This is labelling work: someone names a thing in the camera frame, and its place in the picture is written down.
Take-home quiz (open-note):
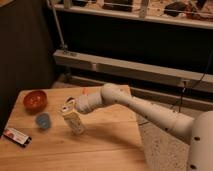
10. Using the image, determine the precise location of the small flat snack pack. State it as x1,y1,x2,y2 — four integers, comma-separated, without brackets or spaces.
3,127,32,148

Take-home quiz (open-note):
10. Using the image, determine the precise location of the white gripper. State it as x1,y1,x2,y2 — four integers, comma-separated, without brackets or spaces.
61,92,103,116

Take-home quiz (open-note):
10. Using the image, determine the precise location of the upper shelf with clutter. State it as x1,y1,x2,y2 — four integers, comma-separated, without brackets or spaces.
46,0,213,30

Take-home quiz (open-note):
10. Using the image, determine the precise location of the black cable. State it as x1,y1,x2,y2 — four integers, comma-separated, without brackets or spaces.
138,49,213,127

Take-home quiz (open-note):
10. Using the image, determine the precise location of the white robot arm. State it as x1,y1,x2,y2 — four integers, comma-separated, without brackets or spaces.
61,83,213,171

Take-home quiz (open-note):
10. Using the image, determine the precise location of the orange bowl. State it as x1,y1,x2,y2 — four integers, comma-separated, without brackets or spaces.
23,90,47,112

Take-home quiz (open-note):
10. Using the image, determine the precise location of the metal lower shelf rail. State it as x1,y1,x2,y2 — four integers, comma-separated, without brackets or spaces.
53,50,213,93

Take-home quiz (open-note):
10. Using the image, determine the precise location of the blue plastic cup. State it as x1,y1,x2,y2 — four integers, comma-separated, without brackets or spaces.
35,113,51,130

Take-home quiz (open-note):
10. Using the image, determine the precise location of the metal diagonal rod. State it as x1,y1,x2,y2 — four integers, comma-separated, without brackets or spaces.
48,0,68,53

